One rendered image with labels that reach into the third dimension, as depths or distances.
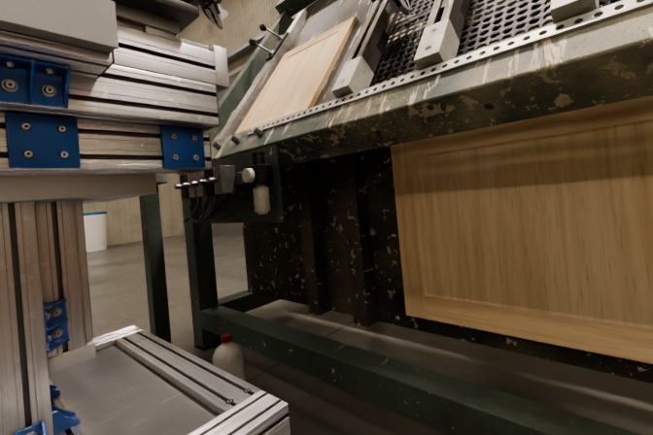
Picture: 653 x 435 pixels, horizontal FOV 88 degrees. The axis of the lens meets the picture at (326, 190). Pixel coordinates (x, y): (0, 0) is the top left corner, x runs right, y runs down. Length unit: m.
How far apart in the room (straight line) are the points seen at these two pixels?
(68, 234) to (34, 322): 0.18
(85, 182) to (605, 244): 1.06
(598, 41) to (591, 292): 0.52
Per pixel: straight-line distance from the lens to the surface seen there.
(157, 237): 1.57
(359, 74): 1.00
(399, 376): 0.97
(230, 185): 1.14
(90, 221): 7.41
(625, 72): 0.71
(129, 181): 0.83
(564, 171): 0.92
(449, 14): 0.94
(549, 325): 0.99
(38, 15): 0.60
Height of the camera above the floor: 0.64
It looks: 1 degrees up
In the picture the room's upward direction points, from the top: 5 degrees counter-clockwise
